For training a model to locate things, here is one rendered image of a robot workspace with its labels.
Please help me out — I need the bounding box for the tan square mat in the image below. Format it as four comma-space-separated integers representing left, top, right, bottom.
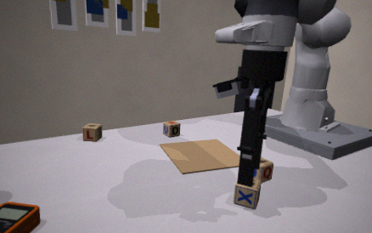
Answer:
160, 139, 240, 174

